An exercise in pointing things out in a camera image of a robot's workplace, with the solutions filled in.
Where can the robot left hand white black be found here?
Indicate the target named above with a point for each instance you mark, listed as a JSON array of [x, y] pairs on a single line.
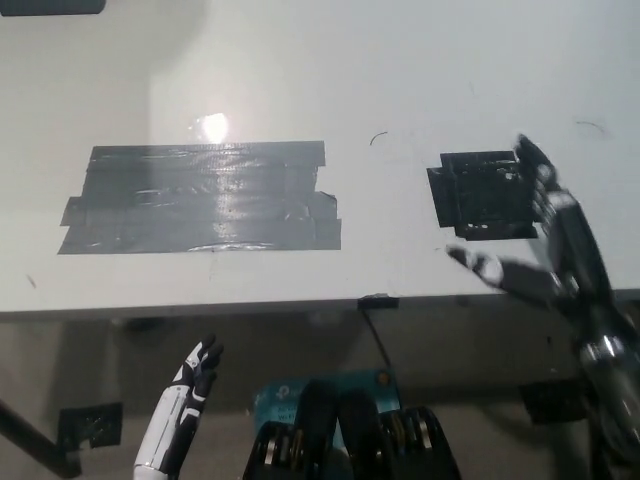
[[172, 415]]

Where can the robot right hand white black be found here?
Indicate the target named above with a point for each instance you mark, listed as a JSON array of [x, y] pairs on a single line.
[[575, 260]]

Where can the black robot legs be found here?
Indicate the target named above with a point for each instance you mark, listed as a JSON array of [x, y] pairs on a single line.
[[355, 440]]

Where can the black floor tape mark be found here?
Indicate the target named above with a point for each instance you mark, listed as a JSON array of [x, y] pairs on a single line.
[[90, 425], [550, 402]]

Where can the black tape square marker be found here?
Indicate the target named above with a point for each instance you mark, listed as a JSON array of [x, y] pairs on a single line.
[[480, 200]]

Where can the black table leg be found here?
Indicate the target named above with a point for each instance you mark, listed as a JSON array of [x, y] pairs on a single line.
[[45, 442]]

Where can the dark flat box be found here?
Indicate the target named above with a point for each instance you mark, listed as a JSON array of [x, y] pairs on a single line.
[[50, 6]]

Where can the grey duct tape patch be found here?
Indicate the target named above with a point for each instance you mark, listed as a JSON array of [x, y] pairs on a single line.
[[200, 205]]

